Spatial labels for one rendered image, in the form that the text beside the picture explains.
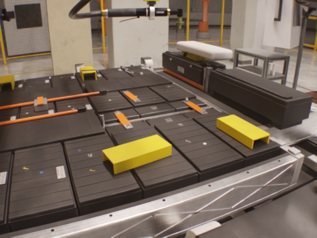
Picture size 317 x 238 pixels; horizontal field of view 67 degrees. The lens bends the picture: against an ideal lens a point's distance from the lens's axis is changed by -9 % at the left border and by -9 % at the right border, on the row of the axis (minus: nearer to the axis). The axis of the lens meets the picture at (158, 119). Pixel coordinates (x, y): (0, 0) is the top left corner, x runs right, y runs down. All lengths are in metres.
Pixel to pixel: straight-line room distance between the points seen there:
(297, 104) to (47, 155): 0.78
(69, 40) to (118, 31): 0.95
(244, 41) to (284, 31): 3.46
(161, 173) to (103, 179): 0.13
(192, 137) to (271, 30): 2.93
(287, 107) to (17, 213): 0.79
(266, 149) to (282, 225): 0.21
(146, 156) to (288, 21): 3.08
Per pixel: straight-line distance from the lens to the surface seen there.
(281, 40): 3.56
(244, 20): 6.86
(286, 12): 3.54
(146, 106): 1.02
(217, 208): 0.65
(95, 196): 0.56
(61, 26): 5.17
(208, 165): 0.65
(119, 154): 0.63
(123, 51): 5.36
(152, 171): 0.62
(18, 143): 0.82
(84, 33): 5.22
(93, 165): 0.66
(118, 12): 1.45
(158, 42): 5.60
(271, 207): 0.77
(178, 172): 0.62
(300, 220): 0.76
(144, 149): 0.64
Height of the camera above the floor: 1.36
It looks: 24 degrees down
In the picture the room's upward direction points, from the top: straight up
